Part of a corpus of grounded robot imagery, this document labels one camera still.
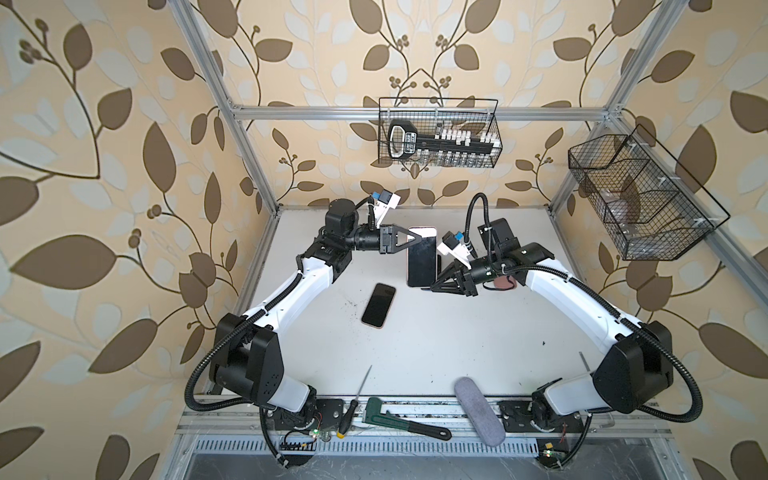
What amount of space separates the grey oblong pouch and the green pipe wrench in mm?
77

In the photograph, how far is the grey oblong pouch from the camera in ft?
2.32

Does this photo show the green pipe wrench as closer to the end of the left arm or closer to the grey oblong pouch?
the grey oblong pouch

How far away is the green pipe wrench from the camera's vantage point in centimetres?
73

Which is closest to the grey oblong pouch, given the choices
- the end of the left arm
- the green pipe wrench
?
the green pipe wrench
